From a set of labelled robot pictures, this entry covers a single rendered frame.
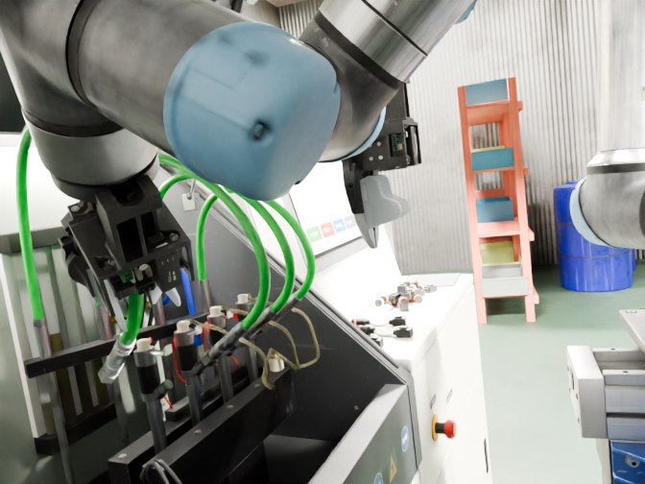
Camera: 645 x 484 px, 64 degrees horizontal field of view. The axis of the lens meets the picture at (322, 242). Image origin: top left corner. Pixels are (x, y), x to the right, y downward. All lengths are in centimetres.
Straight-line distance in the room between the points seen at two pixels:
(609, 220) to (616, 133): 13
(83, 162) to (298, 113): 16
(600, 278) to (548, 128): 201
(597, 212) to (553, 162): 558
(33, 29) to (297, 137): 14
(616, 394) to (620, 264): 449
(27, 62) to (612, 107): 80
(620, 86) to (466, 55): 570
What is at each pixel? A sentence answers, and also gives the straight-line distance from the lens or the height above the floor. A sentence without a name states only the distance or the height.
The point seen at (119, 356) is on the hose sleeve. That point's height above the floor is 115.
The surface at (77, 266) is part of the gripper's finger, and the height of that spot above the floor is 127.
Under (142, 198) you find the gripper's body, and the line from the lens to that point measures 36.
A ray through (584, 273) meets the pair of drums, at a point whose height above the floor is 18.
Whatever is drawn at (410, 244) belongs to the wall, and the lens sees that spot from 665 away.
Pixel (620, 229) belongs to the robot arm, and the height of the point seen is 118.
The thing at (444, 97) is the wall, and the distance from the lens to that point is 654.
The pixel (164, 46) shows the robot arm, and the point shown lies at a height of 137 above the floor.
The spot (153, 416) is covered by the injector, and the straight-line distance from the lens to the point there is 77.
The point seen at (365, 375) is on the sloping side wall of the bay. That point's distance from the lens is 94.
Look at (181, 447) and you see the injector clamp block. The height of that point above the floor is 98.
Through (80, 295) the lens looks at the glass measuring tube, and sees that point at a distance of 100.
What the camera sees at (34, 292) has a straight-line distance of 88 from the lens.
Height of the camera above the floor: 131
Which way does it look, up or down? 7 degrees down
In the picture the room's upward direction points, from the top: 7 degrees counter-clockwise
